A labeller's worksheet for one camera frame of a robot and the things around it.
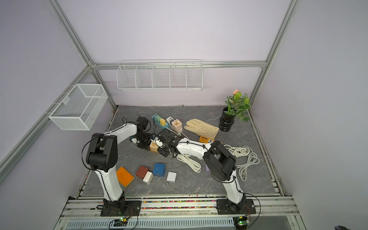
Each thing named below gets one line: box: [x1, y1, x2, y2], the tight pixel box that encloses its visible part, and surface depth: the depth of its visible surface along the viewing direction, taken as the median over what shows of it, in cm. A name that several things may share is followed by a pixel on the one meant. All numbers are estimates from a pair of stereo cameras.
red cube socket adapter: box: [135, 165, 149, 179], surface depth 82 cm
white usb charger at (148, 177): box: [142, 171, 154, 184], surface depth 82 cm
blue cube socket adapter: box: [152, 163, 166, 177], surface depth 84 cm
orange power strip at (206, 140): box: [198, 135, 216, 144], surface depth 99 cm
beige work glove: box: [184, 118, 220, 140], surface depth 108 cm
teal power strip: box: [151, 113, 169, 130], surface depth 110 cm
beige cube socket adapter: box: [149, 140, 160, 154], surface depth 90 cm
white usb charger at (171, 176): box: [166, 171, 177, 183], surface depth 84 cm
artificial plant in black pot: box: [218, 89, 252, 132], surface depth 91 cm
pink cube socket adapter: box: [171, 118, 183, 132], surface depth 101 cm
